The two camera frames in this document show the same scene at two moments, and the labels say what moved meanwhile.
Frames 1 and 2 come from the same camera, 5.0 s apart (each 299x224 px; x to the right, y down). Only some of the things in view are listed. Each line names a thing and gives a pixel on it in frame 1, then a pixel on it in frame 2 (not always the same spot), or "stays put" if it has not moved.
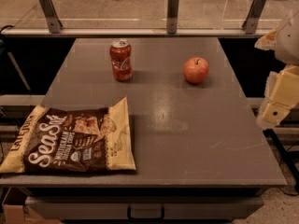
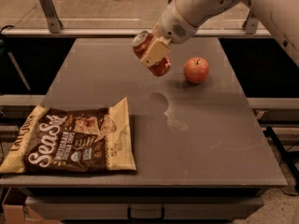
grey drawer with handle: [146, 207] stays put
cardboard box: [15, 212] stays put
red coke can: [121, 57] to [140, 44]
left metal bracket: [49, 11] stays put
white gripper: [290, 41] to [175, 26]
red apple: [196, 70] stays put
